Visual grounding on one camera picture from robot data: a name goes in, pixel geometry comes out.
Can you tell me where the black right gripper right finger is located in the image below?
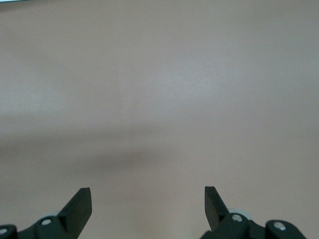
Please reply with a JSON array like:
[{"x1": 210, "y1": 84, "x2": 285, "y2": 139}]
[{"x1": 200, "y1": 185, "x2": 307, "y2": 239}]

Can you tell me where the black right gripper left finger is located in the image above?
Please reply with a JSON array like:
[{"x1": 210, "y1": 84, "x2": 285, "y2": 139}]
[{"x1": 0, "y1": 187, "x2": 93, "y2": 239}]

